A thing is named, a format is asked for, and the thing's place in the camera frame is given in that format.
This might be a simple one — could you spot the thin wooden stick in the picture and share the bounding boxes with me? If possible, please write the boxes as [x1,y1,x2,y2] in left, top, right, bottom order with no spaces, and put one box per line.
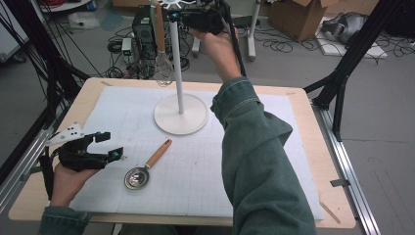
[319,200,342,225]

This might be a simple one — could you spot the black floor cable tangle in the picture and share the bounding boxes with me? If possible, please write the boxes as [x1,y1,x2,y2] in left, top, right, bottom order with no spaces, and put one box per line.
[254,25,325,55]

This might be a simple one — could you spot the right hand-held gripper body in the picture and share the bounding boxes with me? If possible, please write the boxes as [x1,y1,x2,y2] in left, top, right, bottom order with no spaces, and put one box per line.
[180,0,230,36]

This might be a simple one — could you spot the wooden-handled steel egg separator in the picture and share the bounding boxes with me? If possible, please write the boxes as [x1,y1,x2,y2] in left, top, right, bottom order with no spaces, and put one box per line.
[123,138,173,191]

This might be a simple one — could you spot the brown cardboard box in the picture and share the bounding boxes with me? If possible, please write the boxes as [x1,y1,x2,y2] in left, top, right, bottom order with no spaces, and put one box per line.
[267,0,381,43]

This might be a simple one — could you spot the aluminium rail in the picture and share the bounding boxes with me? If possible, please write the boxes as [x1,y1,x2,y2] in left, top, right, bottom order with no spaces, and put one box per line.
[312,106,382,235]
[0,107,64,213]

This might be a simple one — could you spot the white metal floor stand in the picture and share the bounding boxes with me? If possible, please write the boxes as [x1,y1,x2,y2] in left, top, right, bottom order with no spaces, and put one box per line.
[191,0,262,62]

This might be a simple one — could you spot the flat black device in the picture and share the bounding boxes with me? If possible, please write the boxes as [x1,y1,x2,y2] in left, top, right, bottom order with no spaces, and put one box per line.
[239,15,261,30]

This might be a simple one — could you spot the black metal frame with cables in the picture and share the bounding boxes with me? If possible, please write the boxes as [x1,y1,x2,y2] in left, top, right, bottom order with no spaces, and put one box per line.
[0,0,91,184]

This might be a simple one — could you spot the white gridded foam mat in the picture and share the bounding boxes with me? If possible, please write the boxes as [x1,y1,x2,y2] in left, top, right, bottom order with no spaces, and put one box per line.
[69,85,325,221]

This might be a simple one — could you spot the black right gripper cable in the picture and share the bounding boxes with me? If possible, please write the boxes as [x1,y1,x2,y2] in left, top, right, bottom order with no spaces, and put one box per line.
[217,0,248,78]

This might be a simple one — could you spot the grey rounded headgear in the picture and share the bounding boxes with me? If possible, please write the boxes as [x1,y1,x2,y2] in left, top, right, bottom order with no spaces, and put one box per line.
[321,12,368,45]

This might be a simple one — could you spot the person's right hand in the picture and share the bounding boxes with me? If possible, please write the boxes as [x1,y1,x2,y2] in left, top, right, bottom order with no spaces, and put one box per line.
[190,26,245,83]

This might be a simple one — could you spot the white utensil rack stand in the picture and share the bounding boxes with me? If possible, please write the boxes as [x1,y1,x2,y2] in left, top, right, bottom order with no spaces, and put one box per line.
[150,0,210,136]

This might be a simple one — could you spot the white floor board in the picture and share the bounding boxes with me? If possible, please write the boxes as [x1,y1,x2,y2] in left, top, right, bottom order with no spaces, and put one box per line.
[315,16,390,61]

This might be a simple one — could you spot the clear plastic bag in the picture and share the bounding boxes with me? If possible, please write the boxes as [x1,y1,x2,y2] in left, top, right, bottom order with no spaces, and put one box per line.
[68,12,101,31]

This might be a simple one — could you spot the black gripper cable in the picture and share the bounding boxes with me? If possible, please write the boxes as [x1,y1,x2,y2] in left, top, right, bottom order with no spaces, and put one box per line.
[38,146,61,201]
[217,0,248,78]

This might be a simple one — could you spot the black metal frame post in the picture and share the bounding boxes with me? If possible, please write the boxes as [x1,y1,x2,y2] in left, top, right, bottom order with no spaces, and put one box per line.
[302,0,405,142]

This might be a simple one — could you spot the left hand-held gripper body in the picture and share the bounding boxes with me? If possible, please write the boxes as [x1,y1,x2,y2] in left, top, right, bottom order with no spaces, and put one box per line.
[45,121,114,173]

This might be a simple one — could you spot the black computer tower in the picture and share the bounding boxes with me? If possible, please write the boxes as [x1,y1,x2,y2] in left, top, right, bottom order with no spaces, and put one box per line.
[131,5,159,61]

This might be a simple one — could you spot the small white box with display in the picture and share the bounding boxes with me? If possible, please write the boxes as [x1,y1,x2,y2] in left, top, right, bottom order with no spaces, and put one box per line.
[120,37,133,57]

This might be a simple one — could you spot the wooden-handled mesh strainer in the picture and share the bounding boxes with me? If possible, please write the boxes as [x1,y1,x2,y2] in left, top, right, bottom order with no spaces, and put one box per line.
[153,2,176,88]

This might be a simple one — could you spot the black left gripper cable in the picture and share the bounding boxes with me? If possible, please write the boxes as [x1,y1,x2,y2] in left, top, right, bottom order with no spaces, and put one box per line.
[38,146,61,201]

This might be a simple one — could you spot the person's left hand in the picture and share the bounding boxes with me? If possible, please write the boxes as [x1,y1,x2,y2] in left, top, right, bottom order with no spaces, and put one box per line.
[49,162,101,209]

